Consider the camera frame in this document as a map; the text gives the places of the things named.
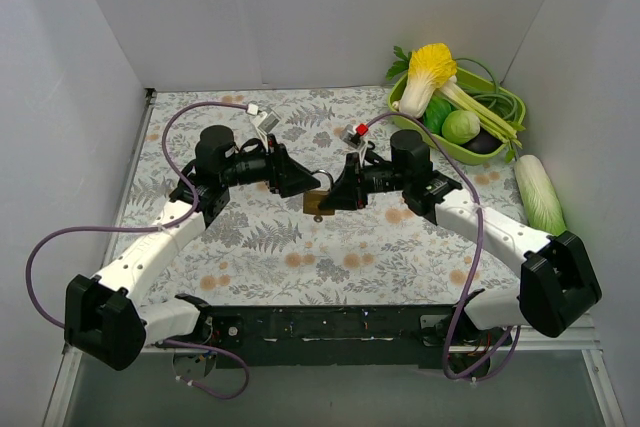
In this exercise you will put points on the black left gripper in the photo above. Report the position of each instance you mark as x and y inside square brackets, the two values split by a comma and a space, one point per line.
[275, 166]

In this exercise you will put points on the yellow napa cabbage toy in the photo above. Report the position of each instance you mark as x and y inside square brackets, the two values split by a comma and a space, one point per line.
[430, 67]

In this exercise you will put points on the green parsley leaf toy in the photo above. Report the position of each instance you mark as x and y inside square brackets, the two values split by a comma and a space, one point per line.
[400, 64]

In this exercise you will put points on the large brass padlock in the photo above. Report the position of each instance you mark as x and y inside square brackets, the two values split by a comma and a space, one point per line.
[311, 204]

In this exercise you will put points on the round green cabbage toy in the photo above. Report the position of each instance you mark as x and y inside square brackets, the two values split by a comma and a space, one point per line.
[461, 126]

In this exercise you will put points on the green napa cabbage toy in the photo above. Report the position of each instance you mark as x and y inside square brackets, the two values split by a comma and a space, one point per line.
[541, 204]

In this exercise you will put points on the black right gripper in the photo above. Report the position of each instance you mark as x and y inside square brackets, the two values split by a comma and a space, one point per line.
[355, 182]

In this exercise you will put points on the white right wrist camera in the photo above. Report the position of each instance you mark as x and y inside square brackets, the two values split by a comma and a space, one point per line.
[354, 137]

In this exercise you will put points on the pale celery stalks toy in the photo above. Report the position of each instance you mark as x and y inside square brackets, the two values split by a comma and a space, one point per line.
[490, 121]

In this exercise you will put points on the aluminium frame rail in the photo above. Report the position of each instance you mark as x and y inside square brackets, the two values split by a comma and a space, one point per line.
[294, 382]

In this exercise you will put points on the dark green vegetable toy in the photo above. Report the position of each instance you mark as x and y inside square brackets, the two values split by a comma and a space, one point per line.
[438, 109]

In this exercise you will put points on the green long beans toy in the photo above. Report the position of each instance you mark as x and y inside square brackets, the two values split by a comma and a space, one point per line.
[503, 105]

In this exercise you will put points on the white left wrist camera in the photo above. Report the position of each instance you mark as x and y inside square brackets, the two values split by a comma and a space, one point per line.
[263, 120]

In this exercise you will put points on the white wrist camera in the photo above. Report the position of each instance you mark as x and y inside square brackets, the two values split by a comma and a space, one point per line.
[263, 120]
[354, 137]

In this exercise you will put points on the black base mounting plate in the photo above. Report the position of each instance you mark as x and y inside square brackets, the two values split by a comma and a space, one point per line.
[318, 335]

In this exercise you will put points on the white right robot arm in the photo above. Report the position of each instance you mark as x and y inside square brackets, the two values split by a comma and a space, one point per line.
[557, 281]

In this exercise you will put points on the purple eggplant toy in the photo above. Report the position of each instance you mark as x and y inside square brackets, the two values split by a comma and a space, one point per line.
[483, 144]

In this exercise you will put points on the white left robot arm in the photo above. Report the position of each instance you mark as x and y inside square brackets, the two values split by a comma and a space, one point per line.
[105, 316]

